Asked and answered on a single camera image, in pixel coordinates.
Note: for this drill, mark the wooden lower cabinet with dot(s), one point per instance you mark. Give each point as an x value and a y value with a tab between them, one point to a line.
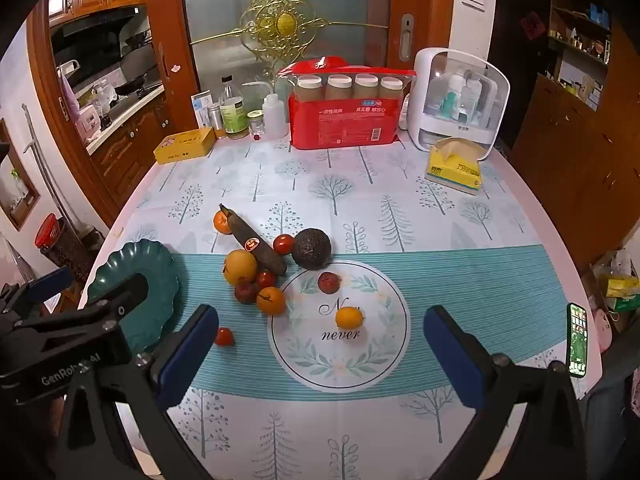
130	150

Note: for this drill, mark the yellow tissue box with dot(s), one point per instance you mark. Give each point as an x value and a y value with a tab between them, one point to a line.
452	167

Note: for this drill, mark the metal pole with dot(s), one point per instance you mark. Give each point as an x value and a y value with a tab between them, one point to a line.
42	160

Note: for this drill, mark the yellow tin box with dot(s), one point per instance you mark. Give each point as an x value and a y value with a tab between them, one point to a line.
184	146

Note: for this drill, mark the metal can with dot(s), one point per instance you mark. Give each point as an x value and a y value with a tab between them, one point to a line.
215	120

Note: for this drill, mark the blue and white box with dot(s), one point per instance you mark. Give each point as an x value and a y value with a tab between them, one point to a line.
201	107

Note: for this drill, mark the yellow plastic bag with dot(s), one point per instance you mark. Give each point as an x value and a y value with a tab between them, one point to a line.
620	287

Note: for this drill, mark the golden door ornament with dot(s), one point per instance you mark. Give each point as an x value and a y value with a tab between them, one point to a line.
284	22

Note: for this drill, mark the purple plastic bag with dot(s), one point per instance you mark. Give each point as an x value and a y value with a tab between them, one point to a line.
69	97

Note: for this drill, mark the red lidded jar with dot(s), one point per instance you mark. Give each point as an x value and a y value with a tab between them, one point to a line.
50	230

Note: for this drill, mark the white squeeze bottle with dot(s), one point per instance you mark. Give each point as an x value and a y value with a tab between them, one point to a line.
274	117

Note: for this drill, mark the smartphone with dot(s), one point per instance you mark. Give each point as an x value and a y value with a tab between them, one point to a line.
577	340

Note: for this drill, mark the tree print tablecloth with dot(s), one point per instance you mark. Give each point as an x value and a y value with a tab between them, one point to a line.
425	280

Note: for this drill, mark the dark overripe banana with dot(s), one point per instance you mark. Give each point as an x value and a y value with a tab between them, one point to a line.
255	247

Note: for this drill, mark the red cherry tomato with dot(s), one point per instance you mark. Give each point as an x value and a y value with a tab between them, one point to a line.
266	279
224	336

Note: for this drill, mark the small yellow citrus fruit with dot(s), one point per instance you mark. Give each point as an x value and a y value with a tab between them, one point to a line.
349	318

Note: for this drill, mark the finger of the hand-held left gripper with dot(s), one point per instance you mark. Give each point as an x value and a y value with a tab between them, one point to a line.
127	292
52	280

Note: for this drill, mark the large orange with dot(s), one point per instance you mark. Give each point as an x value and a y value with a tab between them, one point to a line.
239	266

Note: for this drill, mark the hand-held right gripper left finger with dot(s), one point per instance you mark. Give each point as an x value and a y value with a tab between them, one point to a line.
192	350

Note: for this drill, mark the pink object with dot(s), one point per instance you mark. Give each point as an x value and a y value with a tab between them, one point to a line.
603	332

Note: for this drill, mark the small glass jar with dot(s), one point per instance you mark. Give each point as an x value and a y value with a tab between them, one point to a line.
255	122

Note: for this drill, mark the red paper cup package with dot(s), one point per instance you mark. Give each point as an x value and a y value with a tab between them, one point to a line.
345	122

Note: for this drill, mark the glass bottle green label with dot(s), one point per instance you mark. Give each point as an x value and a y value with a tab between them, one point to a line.
233	112

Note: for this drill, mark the wooden wall shelf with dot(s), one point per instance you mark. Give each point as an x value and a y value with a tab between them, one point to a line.
580	45

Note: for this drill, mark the dark avocado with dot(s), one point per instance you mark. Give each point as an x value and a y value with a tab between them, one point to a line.
311	248

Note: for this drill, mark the red wall decoration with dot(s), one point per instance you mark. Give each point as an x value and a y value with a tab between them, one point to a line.
531	26

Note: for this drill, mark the orange mandarin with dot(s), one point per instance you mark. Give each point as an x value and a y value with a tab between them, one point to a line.
220	222
271	301

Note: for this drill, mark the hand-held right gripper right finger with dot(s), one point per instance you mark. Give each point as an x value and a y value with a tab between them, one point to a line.
450	355

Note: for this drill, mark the pink box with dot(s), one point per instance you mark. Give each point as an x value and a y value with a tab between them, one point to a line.
89	121

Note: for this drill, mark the black frying pan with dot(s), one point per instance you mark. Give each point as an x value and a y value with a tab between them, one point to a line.
132	86

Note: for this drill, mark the black range hood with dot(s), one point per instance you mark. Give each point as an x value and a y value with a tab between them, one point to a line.
95	27

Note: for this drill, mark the white cosmetic storage box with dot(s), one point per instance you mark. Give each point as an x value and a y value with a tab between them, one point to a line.
417	105

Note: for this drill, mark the dark green scalloped plate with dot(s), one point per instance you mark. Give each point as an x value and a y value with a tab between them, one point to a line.
145	265

